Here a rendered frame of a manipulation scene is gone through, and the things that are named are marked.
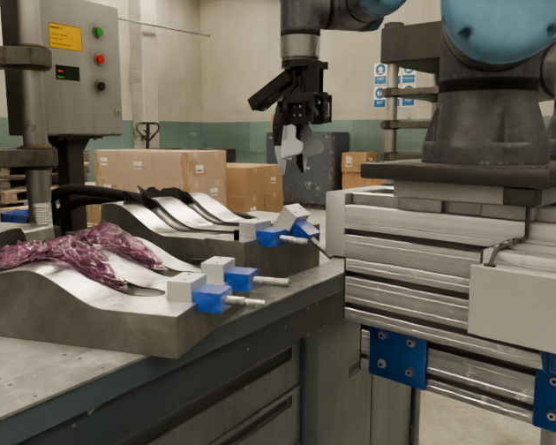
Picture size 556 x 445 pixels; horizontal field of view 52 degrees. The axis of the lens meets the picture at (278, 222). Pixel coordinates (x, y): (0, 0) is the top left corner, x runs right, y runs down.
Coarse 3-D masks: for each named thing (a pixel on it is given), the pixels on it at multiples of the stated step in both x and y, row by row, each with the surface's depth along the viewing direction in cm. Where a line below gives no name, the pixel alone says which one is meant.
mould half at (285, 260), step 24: (120, 216) 114; (144, 216) 113; (192, 216) 121; (216, 216) 126; (168, 240) 107; (192, 240) 104; (216, 240) 100; (240, 240) 99; (240, 264) 98; (264, 264) 102; (288, 264) 109; (312, 264) 117
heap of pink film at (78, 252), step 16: (112, 224) 93; (64, 240) 83; (80, 240) 91; (96, 240) 90; (112, 240) 89; (128, 240) 89; (0, 256) 87; (16, 256) 84; (32, 256) 80; (48, 256) 79; (64, 256) 79; (80, 256) 79; (96, 256) 81; (128, 256) 88; (144, 256) 89; (80, 272) 78; (96, 272) 79; (112, 272) 80
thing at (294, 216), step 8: (288, 208) 109; (296, 208) 111; (280, 216) 110; (288, 216) 109; (296, 216) 108; (304, 216) 111; (280, 224) 111; (288, 224) 110; (296, 224) 109; (304, 224) 110; (296, 232) 109; (304, 232) 108; (312, 232) 109; (312, 240) 109; (320, 248) 108; (328, 256) 108
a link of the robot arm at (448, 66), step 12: (444, 48) 68; (444, 60) 68; (456, 60) 66; (528, 60) 64; (540, 60) 67; (444, 72) 68; (456, 72) 66; (468, 72) 65; (480, 72) 64; (492, 72) 64; (504, 72) 64; (516, 72) 64; (528, 72) 64
